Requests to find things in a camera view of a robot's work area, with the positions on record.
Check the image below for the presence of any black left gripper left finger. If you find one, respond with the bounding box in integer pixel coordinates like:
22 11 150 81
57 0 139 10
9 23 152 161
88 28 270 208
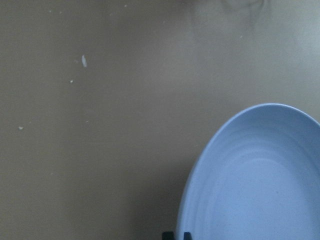
161 231 175 240

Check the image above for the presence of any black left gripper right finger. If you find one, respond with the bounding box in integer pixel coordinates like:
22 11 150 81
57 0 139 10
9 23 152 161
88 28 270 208
183 232 192 240

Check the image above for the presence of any blue plate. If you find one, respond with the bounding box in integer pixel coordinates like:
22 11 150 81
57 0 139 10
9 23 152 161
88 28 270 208
175 103 320 240

